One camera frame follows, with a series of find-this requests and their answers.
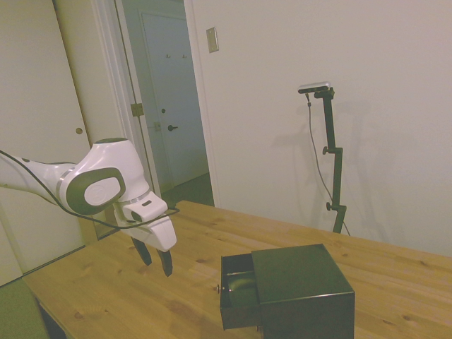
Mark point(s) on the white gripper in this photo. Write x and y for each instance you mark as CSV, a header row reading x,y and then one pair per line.
x,y
155,226

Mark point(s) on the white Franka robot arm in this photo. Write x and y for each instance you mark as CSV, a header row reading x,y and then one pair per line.
x,y
106,166

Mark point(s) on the black open drawer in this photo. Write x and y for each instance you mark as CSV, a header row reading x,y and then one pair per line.
x,y
237,289

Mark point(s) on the black metal drawer cabinet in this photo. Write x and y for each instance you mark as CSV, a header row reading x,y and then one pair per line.
x,y
303,286

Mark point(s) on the brass door hinge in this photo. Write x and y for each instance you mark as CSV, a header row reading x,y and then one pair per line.
x,y
137,109

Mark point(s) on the white open door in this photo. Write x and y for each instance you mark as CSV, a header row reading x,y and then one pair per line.
x,y
120,106

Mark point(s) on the blue hallway door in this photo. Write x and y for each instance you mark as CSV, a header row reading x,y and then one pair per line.
x,y
173,102

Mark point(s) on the white sliding closet door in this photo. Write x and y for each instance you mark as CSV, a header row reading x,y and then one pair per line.
x,y
31,123

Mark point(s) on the black camera stand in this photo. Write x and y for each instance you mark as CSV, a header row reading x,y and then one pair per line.
x,y
333,155

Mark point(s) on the grey stereo camera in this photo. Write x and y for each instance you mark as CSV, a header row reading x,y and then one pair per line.
x,y
315,87

